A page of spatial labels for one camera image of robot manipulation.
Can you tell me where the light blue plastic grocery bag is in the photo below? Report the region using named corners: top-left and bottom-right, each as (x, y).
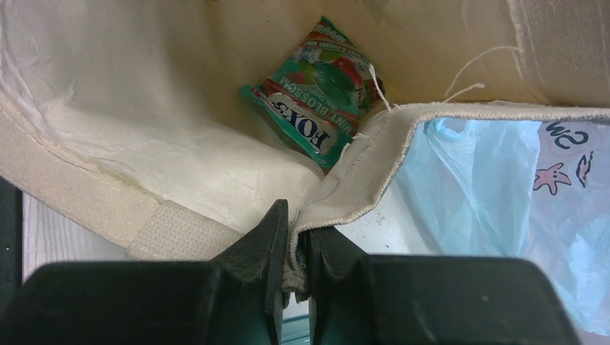
top-left (397, 118), bottom-right (609, 336)

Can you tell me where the beige canvas tote bag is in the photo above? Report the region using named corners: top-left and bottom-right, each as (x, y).
top-left (0, 0), bottom-right (610, 301)

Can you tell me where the green candy packet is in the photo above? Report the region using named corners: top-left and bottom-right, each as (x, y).
top-left (240, 17), bottom-right (386, 168)

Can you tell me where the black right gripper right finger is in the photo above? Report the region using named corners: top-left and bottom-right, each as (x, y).
top-left (300, 227), bottom-right (580, 344)

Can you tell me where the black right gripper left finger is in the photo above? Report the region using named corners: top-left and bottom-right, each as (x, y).
top-left (1, 199), bottom-right (288, 344)

